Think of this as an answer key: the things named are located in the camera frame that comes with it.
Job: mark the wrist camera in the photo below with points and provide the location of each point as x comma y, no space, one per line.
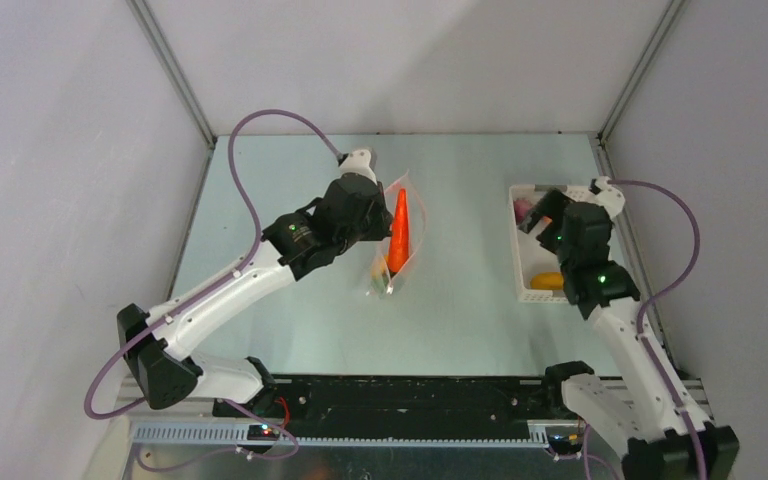
608,196
361,162

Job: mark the purple onion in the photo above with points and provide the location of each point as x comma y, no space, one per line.
521,208

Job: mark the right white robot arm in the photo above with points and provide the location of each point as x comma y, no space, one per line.
662,432

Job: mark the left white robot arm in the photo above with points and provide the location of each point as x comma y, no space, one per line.
160,343

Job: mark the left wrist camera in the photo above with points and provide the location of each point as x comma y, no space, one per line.
361,162

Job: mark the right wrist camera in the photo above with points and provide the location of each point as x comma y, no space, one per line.
608,196

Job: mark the white plastic basket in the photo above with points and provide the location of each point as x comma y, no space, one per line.
529,258

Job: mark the red chili pepper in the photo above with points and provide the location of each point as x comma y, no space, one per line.
399,250

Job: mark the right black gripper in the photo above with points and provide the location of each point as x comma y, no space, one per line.
546,211

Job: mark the yellow mango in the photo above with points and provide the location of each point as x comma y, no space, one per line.
547,281

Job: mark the clear zip top bag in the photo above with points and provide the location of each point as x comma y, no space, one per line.
418,226

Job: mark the yellow bell pepper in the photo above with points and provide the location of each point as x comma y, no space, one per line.
381,280

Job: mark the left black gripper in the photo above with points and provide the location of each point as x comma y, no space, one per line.
378,230

